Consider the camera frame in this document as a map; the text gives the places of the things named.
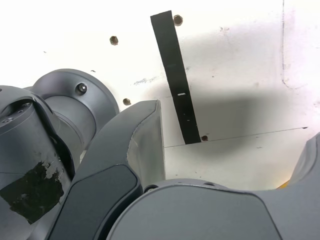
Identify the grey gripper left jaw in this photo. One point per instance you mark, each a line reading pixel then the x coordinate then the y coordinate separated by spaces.
pixel 105 160

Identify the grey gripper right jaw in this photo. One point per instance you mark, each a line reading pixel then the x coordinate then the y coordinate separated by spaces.
pixel 200 215

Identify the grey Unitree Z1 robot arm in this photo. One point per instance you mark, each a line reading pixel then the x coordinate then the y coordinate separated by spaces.
pixel 37 140

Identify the black tape strip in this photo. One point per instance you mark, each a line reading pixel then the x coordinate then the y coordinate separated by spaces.
pixel 175 75

